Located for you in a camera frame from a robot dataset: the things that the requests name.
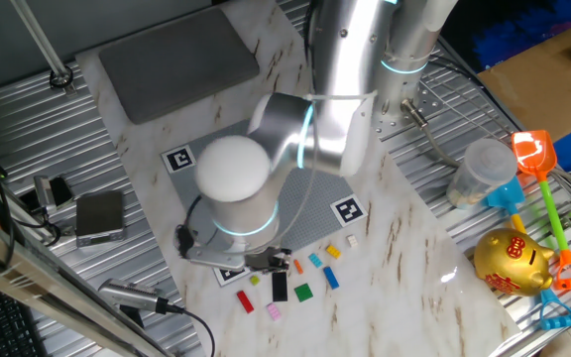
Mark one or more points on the blue toy shovel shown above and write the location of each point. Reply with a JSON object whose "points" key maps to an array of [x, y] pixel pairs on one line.
{"points": [[506, 196]]}

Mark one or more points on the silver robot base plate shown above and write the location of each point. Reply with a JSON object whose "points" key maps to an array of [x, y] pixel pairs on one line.
{"points": [[429, 99]]}

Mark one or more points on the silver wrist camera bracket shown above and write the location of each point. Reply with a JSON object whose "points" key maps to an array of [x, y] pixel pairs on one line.
{"points": [[211, 258]]}

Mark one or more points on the green square Lego plate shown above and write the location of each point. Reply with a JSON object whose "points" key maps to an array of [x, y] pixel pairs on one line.
{"points": [[303, 292]]}

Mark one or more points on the metal pole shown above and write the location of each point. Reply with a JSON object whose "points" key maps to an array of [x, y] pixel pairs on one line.
{"points": [[37, 39]]}

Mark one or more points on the black Lego plate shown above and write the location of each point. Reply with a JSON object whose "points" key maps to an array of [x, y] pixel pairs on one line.
{"points": [[279, 287]]}

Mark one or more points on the pink Lego brick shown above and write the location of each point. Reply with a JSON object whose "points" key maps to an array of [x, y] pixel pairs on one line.
{"points": [[273, 311]]}

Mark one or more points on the silver camera on mount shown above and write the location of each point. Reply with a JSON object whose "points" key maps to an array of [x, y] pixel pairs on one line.
{"points": [[50, 192]]}

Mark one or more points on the silver cylindrical device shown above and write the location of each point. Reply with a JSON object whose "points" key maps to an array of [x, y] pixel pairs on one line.
{"points": [[132, 295]]}

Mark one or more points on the cyan Lego brick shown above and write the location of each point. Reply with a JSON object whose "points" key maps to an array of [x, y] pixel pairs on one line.
{"points": [[315, 260]]}

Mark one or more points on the yellow Lego brick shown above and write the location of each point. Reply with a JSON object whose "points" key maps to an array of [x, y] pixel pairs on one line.
{"points": [[333, 251]]}

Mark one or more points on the aluminium frame bar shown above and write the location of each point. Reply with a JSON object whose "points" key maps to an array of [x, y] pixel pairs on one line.
{"points": [[18, 258]]}

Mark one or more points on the red Lego brick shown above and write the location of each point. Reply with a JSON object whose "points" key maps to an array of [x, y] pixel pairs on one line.
{"points": [[245, 301]]}

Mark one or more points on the white Lego brick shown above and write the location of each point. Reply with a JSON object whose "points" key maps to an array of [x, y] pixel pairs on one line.
{"points": [[352, 241]]}

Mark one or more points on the grey Lego baseplate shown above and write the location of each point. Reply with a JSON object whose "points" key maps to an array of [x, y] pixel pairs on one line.
{"points": [[322, 191]]}

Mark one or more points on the silver digital scale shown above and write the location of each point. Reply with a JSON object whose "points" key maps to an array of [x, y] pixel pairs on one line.
{"points": [[99, 218]]}

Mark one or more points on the cardboard box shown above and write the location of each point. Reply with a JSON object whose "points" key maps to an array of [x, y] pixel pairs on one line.
{"points": [[538, 89]]}

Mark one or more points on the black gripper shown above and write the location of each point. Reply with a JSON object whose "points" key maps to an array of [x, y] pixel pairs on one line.
{"points": [[268, 260]]}

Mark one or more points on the gold piggy bank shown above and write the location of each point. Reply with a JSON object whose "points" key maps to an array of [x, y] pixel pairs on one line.
{"points": [[511, 263]]}

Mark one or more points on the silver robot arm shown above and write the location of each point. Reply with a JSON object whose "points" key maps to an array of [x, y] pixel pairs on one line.
{"points": [[236, 198]]}

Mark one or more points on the black white marker tag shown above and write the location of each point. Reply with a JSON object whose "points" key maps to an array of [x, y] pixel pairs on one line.
{"points": [[349, 210], [179, 158], [228, 277]]}

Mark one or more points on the grey fabric pad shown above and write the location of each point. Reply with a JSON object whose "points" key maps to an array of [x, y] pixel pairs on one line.
{"points": [[166, 64]]}

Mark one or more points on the orange toy shovel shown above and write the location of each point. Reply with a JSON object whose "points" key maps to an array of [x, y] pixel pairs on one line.
{"points": [[533, 154]]}

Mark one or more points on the clear plastic jar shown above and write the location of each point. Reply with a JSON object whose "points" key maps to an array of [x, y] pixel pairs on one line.
{"points": [[484, 173]]}

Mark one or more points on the small orange Lego brick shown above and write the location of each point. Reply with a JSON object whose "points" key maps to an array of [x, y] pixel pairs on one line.
{"points": [[298, 267]]}

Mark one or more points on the blue Lego brick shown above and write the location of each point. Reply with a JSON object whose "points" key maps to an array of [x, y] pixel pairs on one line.
{"points": [[330, 277]]}

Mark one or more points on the blue fuzzy fabric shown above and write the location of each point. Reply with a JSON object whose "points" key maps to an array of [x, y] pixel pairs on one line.
{"points": [[513, 35]]}

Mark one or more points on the small lime Lego brick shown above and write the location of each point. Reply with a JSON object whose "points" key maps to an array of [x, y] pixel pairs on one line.
{"points": [[255, 280]]}

